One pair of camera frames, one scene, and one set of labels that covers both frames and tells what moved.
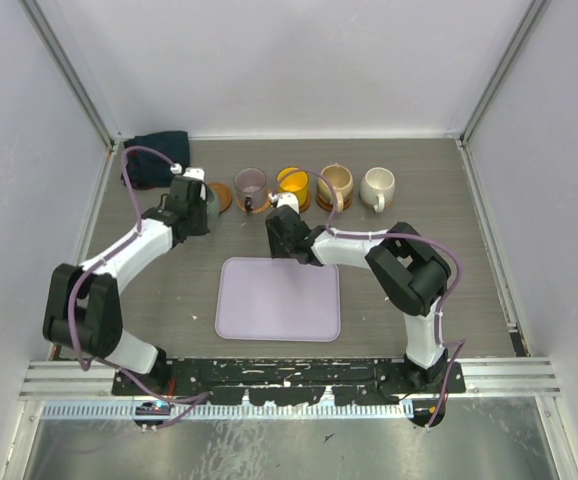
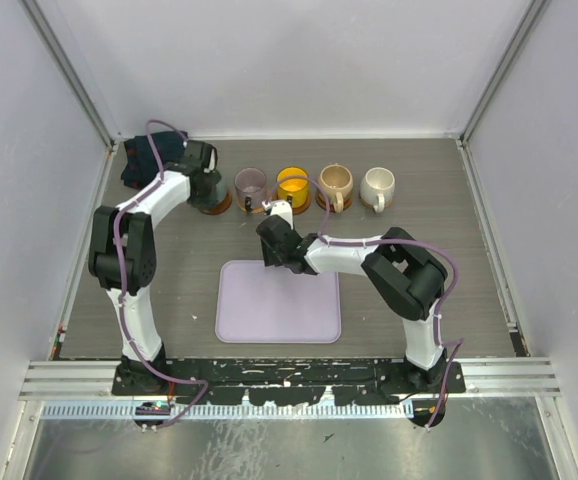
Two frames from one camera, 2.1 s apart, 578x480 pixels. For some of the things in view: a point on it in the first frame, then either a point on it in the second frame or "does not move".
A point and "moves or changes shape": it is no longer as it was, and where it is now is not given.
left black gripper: [201, 229] to [206, 171]
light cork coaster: [256, 210] does not move
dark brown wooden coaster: [306, 205] does not move
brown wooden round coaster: [329, 207] does not move
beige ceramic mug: [342, 180] does not move
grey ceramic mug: [213, 207] moves or changes shape
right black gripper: [276, 250] to [270, 259]
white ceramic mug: [377, 187] does not move
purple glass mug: [251, 182] does not move
